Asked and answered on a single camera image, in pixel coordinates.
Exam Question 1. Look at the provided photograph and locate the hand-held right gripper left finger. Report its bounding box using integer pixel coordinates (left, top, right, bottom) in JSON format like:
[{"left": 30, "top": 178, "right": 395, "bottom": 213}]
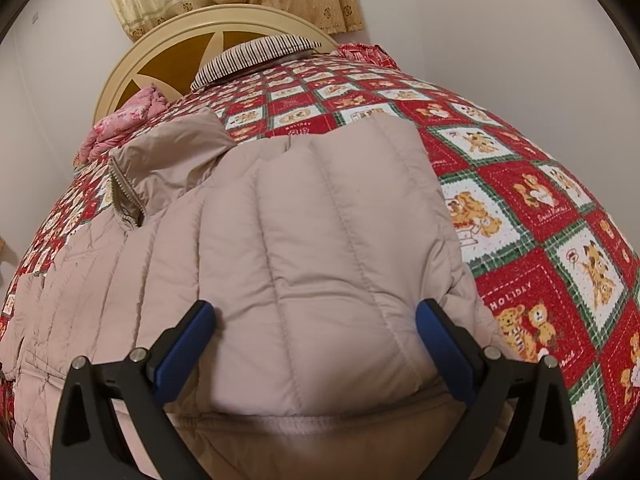
[{"left": 50, "top": 300, "right": 217, "bottom": 480}]

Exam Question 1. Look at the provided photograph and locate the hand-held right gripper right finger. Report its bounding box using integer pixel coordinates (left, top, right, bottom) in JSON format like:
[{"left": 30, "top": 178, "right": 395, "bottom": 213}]
[{"left": 415, "top": 298, "right": 580, "bottom": 480}]

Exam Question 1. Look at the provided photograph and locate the beige quilted down jacket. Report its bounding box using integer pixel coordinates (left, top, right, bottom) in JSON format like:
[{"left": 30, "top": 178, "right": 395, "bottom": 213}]
[{"left": 0, "top": 108, "right": 516, "bottom": 480}]

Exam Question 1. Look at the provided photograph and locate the red printed bear quilt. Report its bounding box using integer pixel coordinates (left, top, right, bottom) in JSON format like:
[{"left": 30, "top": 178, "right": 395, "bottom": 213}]
[{"left": 0, "top": 44, "right": 640, "bottom": 480}]

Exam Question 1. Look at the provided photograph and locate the pink pillow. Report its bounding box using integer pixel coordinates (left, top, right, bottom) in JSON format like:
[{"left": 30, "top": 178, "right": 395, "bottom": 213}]
[{"left": 74, "top": 85, "right": 168, "bottom": 168}]

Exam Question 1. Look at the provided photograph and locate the cream wooden headboard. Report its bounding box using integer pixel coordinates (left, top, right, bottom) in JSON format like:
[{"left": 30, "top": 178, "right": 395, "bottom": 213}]
[{"left": 92, "top": 3, "right": 341, "bottom": 128}]

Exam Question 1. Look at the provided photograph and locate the striped pillow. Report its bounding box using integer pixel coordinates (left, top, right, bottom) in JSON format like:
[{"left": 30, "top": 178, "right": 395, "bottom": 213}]
[{"left": 190, "top": 35, "right": 323, "bottom": 92}]

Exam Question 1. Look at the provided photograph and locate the red ruffled pillow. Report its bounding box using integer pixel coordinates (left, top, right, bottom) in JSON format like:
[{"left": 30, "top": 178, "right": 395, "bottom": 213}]
[{"left": 332, "top": 42, "right": 401, "bottom": 71}]

